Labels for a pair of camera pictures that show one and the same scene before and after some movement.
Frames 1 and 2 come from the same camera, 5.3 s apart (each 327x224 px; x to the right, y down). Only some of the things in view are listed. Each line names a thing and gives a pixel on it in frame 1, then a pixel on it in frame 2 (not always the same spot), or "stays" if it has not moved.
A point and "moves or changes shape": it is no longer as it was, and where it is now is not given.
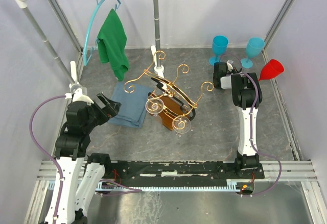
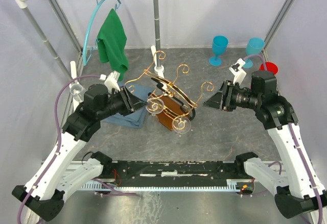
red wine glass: (271, 70) moves or changes shape
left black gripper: (113, 108) → (132, 103)
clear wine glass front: (181, 124) stays
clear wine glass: (154, 106) stays
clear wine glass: (76, 90) stays
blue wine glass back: (254, 47) stays
